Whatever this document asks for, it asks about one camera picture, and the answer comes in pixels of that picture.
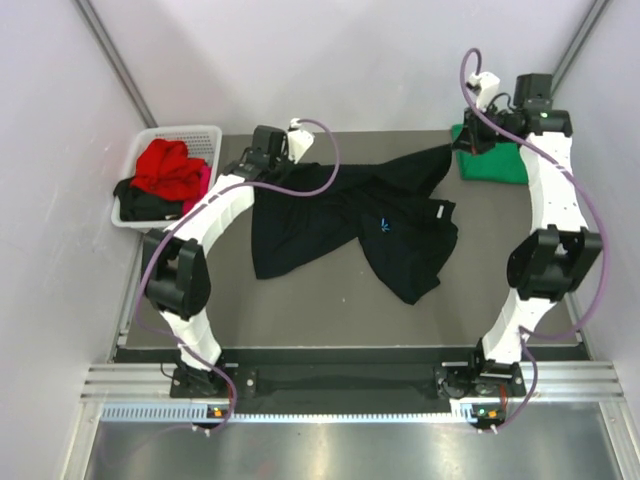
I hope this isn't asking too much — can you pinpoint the red t shirt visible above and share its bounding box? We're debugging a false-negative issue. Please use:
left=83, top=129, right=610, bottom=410
left=131, top=138, right=207, bottom=202

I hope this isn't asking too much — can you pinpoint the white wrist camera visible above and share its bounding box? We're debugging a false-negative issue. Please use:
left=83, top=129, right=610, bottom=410
left=286, top=118, right=315, bottom=164
left=465, top=72, right=500, bottom=112

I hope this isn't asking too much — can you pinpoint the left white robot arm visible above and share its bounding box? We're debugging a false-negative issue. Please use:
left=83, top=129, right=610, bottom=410
left=141, top=120, right=314, bottom=398

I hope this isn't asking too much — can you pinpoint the green folded t shirt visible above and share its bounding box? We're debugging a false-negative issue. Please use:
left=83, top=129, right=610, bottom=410
left=454, top=134, right=528, bottom=185

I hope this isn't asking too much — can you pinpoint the black garment in basket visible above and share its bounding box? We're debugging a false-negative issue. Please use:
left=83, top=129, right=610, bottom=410
left=113, top=178, right=183, bottom=222

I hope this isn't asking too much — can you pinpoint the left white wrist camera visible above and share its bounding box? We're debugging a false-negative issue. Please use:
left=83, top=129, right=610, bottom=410
left=286, top=118, right=315, bottom=164

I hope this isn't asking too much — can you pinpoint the pink garment in basket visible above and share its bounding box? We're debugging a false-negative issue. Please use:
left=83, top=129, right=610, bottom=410
left=182, top=165, right=212, bottom=215

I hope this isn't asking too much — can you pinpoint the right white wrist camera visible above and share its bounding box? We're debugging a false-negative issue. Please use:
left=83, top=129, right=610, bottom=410
left=465, top=72, right=500, bottom=112

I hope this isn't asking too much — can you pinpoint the white plastic laundry basket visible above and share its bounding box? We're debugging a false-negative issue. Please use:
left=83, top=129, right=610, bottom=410
left=111, top=125, right=222, bottom=232

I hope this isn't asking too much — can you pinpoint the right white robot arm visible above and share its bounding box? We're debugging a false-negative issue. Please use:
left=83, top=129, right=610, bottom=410
left=437, top=72, right=603, bottom=400

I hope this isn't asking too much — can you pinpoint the aluminium frame rail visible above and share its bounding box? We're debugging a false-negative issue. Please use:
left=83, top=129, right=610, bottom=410
left=80, top=361, right=623, bottom=404

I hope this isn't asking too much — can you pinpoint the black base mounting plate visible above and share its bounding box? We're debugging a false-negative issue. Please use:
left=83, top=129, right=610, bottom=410
left=169, top=362, right=526, bottom=401

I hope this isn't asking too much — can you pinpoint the grey slotted cable duct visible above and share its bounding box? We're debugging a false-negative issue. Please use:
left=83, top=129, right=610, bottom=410
left=101, top=402, right=506, bottom=424

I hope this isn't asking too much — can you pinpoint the black t shirt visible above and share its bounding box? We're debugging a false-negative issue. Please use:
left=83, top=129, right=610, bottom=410
left=251, top=144, right=458, bottom=305

